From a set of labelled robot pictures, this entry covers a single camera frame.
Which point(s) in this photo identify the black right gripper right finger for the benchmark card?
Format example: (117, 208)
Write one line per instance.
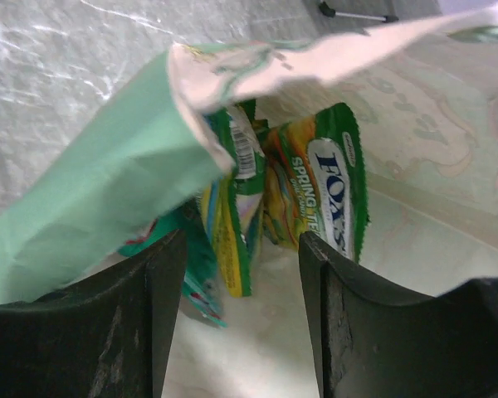
(373, 338)

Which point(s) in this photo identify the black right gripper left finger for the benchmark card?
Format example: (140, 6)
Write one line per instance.
(108, 335)

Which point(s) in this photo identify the teal candy packet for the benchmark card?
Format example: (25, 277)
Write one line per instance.
(200, 279)

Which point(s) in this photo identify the yellow green candy packet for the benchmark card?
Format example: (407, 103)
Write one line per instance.
(231, 208)

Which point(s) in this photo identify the green spring tea candy packet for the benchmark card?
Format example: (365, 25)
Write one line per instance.
(316, 181)

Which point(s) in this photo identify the black silver pen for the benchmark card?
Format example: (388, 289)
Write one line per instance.
(328, 11)

